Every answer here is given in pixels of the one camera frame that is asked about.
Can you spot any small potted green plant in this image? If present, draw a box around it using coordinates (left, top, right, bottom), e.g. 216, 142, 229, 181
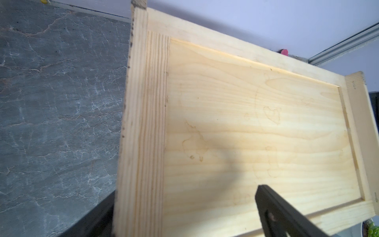
361, 219, 379, 237

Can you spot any aluminium frame corner post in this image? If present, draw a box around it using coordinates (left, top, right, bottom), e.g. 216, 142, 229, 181
308, 22, 379, 66

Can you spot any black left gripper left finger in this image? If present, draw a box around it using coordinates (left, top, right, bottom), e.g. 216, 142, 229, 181
59, 191, 115, 237

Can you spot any light wooden two-tier shelf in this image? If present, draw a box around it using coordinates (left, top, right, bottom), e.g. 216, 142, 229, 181
112, 1, 379, 237

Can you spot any pink small object at wall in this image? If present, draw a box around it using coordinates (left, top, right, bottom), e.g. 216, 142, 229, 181
280, 49, 289, 56

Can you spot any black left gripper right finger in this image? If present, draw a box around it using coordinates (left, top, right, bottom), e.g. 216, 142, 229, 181
255, 185, 328, 237

